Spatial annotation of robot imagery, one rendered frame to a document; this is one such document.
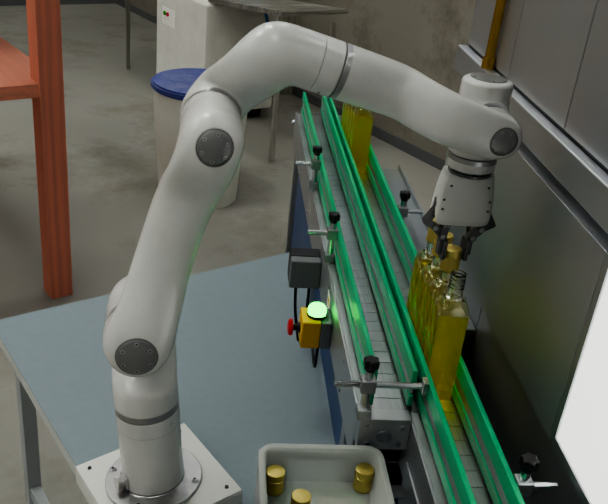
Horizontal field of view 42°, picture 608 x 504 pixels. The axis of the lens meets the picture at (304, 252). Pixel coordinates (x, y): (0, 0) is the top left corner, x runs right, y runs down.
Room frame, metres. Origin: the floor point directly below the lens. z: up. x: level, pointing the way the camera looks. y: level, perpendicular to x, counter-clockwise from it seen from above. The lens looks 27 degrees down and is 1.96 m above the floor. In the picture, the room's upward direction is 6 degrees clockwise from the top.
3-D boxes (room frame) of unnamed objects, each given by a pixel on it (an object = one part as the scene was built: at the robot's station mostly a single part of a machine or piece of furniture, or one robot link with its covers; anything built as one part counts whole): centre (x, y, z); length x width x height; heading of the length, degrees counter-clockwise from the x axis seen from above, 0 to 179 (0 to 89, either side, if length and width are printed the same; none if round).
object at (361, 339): (2.04, -0.04, 1.10); 1.75 x 0.01 x 0.08; 7
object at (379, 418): (1.15, -0.18, 1.02); 0.09 x 0.04 x 0.07; 97
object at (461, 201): (1.30, -0.27, 1.44); 0.10 x 0.07 x 0.11; 98
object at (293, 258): (1.84, -0.01, 0.96); 0.08 x 0.08 x 0.08; 7
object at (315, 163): (2.19, 0.02, 1.11); 0.07 x 0.04 x 0.13; 97
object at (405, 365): (2.05, -0.12, 1.10); 1.75 x 0.01 x 0.08; 7
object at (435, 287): (1.30, -0.27, 1.16); 0.06 x 0.06 x 0.21; 8
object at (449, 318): (1.24, -0.28, 1.16); 0.06 x 0.06 x 0.21; 6
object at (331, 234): (1.73, -0.04, 1.11); 0.07 x 0.04 x 0.13; 97
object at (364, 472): (1.08, -0.15, 0.96); 0.04 x 0.04 x 0.04
